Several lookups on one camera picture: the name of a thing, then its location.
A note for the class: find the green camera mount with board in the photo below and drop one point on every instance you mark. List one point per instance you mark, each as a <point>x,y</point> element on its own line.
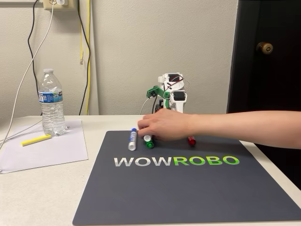
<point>162,90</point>

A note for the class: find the dark grey WOWROBO mat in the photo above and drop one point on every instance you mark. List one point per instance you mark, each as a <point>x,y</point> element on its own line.
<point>164,188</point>

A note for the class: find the white charger plug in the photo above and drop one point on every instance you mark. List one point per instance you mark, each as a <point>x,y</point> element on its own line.
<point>61,2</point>

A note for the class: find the brass door knob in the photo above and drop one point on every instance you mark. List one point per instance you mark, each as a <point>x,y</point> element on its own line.
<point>264,48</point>

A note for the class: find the yellow highlighter stick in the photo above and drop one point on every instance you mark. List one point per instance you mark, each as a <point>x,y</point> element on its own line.
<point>35,140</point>

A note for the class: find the clear plastic water bottle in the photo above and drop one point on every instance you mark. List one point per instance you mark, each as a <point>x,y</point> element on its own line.
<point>52,106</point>

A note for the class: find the white paper sheet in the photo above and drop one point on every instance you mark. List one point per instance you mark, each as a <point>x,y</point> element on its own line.
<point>47,153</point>

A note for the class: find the green marker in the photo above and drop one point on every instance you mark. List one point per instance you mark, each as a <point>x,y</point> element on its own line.
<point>149,142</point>

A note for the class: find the person's hand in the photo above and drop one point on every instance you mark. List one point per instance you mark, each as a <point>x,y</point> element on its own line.
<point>167,124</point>

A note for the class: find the dark brown door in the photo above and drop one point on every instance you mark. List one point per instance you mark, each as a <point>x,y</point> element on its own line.
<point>270,82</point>

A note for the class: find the beige wall outlet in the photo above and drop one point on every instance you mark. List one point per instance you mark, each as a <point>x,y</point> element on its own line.
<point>50,5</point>

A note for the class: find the red marker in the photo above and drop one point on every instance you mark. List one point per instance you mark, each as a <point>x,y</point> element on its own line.
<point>192,141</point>

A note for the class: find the blue marker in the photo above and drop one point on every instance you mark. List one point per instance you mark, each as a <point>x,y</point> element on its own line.
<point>132,141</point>

